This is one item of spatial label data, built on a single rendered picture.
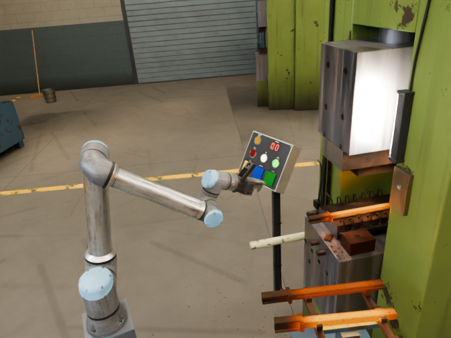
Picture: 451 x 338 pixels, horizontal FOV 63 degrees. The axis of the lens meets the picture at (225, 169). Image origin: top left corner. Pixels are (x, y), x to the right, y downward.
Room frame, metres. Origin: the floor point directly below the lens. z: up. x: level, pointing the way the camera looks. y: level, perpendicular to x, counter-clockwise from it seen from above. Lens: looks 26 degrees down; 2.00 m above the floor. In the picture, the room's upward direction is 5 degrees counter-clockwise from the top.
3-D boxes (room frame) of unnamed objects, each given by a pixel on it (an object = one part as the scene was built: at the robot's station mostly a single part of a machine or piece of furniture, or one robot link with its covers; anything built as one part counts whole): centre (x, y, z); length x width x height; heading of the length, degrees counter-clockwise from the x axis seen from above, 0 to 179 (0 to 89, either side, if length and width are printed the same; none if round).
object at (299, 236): (1.81, -0.33, 0.62); 0.44 x 0.05 x 0.05; 99
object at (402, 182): (1.20, -0.65, 1.27); 0.09 x 0.02 x 0.17; 9
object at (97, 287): (1.32, 0.63, 0.79); 0.17 x 0.15 x 0.18; 11
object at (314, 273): (1.47, -0.70, 0.69); 0.56 x 0.38 x 0.45; 99
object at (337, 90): (1.48, -0.69, 1.56); 0.42 x 0.39 x 0.40; 99
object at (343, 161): (1.52, -0.68, 1.32); 0.42 x 0.20 x 0.10; 99
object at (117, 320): (1.31, 0.63, 0.65); 0.19 x 0.19 x 0.10
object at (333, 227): (1.52, -0.68, 0.96); 0.42 x 0.20 x 0.09; 99
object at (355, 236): (1.32, -0.56, 0.95); 0.12 x 0.09 x 0.07; 99
